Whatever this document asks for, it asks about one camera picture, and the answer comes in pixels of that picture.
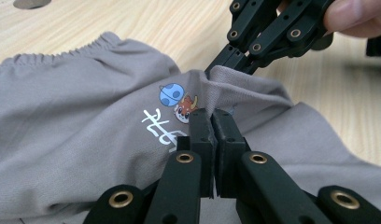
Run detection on grey pants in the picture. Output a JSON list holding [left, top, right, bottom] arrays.
[[0, 31, 381, 224]]

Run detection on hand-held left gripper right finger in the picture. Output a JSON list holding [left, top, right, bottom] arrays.
[[211, 108, 332, 224]]

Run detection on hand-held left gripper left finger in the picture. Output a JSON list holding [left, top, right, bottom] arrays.
[[145, 107, 218, 224]]

